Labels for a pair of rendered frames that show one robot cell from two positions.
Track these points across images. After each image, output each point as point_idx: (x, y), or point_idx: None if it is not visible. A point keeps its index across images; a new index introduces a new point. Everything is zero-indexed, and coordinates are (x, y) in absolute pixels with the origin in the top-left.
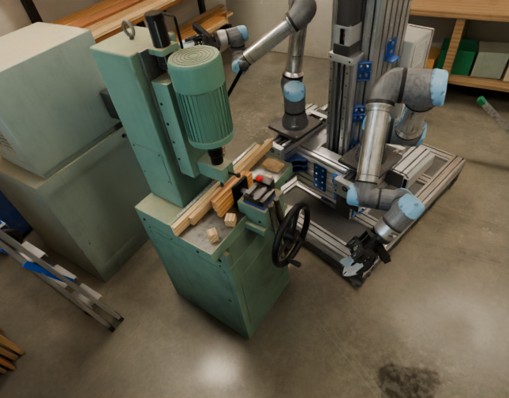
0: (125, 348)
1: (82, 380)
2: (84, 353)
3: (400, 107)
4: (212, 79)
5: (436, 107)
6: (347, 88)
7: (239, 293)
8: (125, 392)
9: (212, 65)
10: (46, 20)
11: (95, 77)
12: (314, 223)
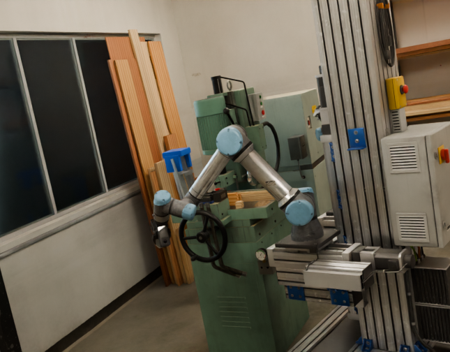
0: (196, 312)
1: (173, 306)
2: (191, 300)
3: (393, 218)
4: (199, 110)
5: None
6: (326, 165)
7: (197, 280)
8: (165, 323)
9: (199, 103)
10: (411, 97)
11: (293, 125)
12: (330, 327)
